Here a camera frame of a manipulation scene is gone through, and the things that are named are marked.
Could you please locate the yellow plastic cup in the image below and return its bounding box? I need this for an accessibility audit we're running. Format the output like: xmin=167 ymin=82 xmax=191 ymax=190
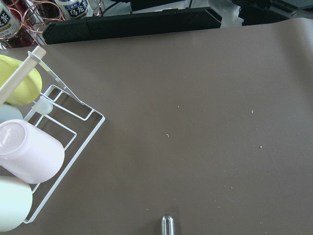
xmin=0 ymin=55 xmax=43 ymax=106

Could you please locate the pink plastic cup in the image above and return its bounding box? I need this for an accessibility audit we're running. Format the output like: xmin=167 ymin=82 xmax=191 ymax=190
xmin=0 ymin=119 xmax=65 ymax=184

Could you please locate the grey plastic cup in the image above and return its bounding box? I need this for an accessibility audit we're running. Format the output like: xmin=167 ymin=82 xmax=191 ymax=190
xmin=0 ymin=104 xmax=23 ymax=123

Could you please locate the white plastic cup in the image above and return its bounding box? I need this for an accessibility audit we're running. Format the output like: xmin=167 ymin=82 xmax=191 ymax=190
xmin=0 ymin=176 xmax=33 ymax=232

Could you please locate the black monitor bar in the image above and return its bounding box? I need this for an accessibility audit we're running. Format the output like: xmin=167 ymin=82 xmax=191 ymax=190
xmin=43 ymin=7 xmax=222 ymax=45

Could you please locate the tea bottle white label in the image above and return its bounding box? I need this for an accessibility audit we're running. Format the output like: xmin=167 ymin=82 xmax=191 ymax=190
xmin=0 ymin=1 xmax=20 ymax=38

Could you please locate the white wire cup rack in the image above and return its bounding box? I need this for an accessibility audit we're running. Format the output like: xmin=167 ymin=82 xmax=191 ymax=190
xmin=20 ymin=52 xmax=106 ymax=224

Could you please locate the copper wire bottle rack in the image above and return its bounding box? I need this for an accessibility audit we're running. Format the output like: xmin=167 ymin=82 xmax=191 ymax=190
xmin=0 ymin=0 xmax=104 ymax=49

